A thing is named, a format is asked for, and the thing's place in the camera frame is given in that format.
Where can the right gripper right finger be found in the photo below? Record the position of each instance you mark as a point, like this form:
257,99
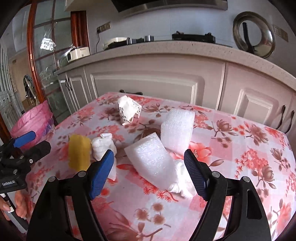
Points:
247,218

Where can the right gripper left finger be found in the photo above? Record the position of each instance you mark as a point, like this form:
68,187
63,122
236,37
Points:
50,219

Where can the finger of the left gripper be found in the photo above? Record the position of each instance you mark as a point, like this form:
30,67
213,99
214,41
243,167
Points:
12,147
36,153

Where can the yellow sponge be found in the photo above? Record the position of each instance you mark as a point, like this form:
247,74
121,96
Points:
79,151

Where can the white tissue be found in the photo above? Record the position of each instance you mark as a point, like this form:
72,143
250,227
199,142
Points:
181,183

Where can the white knotted cloth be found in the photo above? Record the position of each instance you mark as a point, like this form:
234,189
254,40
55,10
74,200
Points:
99,147

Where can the long white foam block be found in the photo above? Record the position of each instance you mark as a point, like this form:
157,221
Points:
151,160

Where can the pink lined trash bin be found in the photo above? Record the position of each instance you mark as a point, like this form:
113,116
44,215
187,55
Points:
38,119

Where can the white kitchen cabinet counter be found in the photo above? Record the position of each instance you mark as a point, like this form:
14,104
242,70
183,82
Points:
208,75

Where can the person's left hand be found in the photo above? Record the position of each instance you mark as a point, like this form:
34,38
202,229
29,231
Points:
22,209

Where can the pink floral tablecloth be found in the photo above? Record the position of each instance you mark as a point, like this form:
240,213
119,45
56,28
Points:
148,196

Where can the white countertop appliance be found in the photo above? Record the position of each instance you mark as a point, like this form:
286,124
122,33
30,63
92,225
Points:
78,53

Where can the red framed glass door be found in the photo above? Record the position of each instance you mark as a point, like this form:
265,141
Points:
36,37

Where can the white patterned paper box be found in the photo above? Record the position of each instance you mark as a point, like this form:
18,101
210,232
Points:
128,110

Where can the round steel pot lid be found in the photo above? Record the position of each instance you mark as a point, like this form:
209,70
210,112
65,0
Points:
253,34

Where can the black range hood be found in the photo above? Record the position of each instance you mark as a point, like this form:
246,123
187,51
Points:
133,7

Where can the black gas stove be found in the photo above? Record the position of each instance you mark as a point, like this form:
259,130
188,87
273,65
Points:
177,36

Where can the wall power socket strip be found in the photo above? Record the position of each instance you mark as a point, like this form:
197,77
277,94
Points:
104,27

